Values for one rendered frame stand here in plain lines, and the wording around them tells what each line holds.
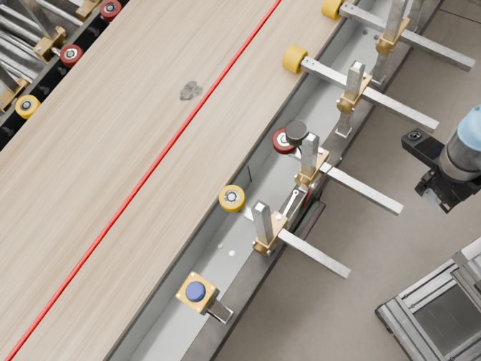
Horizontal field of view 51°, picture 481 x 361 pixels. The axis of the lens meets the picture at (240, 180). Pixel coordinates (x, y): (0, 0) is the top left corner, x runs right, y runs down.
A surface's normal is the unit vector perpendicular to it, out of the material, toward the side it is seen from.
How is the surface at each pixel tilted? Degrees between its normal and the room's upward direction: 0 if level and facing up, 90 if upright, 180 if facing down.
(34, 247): 0
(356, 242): 0
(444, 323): 0
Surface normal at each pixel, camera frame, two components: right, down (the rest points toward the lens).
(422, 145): -0.35, -0.68
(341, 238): -0.10, -0.35
